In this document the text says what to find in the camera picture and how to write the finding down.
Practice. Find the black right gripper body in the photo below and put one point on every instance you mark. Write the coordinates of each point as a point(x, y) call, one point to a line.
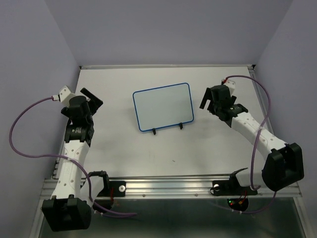
point(217, 108)

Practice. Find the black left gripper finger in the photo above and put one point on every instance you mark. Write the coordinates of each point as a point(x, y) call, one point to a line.
point(88, 94)
point(94, 105)

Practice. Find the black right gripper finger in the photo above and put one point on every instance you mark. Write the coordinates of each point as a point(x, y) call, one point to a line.
point(213, 107)
point(206, 98)

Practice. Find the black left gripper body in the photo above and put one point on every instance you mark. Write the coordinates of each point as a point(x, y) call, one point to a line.
point(66, 111)

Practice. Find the blue framed whiteboard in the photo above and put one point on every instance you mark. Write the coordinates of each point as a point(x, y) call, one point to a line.
point(163, 107)

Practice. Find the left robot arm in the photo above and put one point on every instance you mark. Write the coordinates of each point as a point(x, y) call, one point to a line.
point(70, 205)

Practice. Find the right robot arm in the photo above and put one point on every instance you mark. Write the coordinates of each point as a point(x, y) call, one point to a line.
point(283, 161)

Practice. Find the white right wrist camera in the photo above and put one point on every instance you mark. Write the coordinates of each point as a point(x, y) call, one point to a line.
point(230, 84)

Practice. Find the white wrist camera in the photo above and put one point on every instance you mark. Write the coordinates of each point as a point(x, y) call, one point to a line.
point(230, 84)
point(64, 96)

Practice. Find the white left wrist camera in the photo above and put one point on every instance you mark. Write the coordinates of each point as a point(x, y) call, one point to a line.
point(64, 96)

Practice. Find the aluminium table edge rail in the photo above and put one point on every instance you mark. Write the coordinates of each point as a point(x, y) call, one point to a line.
point(95, 67)

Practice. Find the aluminium right side rail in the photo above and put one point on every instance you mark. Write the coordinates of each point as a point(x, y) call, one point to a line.
point(265, 109)

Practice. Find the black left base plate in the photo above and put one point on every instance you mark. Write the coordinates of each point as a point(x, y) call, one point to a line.
point(117, 188)

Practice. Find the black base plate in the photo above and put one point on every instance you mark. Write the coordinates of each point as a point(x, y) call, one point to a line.
point(230, 188)
point(117, 188)

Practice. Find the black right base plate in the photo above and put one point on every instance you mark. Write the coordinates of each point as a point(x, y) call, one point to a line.
point(230, 188)

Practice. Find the aluminium front mounting rail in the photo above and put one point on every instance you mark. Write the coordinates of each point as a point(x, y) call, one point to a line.
point(180, 187)

